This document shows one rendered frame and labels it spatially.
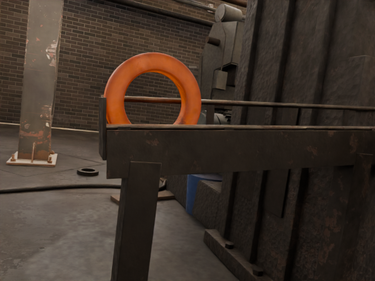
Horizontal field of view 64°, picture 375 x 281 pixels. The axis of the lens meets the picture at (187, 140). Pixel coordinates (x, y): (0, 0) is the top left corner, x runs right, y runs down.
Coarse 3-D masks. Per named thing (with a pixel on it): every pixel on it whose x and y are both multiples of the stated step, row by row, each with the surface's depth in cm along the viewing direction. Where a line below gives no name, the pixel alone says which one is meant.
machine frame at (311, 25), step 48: (288, 0) 112; (336, 0) 95; (288, 48) 114; (336, 48) 93; (240, 96) 138; (288, 96) 112; (336, 96) 92; (240, 192) 135; (288, 192) 108; (240, 240) 133; (288, 240) 101
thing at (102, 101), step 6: (102, 102) 51; (102, 108) 51; (102, 114) 51; (102, 120) 51; (102, 126) 51; (102, 132) 51; (102, 138) 52; (102, 144) 52; (102, 150) 52; (102, 156) 52
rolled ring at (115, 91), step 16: (128, 64) 53; (144, 64) 54; (160, 64) 55; (176, 64) 56; (112, 80) 52; (128, 80) 53; (176, 80) 57; (192, 80) 58; (112, 96) 52; (192, 96) 58; (112, 112) 53; (192, 112) 58
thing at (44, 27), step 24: (48, 0) 265; (48, 24) 268; (48, 48) 270; (24, 72) 266; (48, 72) 273; (24, 96) 268; (48, 96) 275; (24, 120) 271; (48, 120) 277; (24, 144) 273; (48, 144) 280
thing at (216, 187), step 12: (204, 120) 196; (216, 120) 194; (228, 120) 199; (168, 180) 239; (180, 180) 214; (204, 180) 184; (180, 192) 212; (204, 192) 177; (216, 192) 164; (204, 204) 176; (216, 204) 162; (204, 216) 174; (216, 216) 162
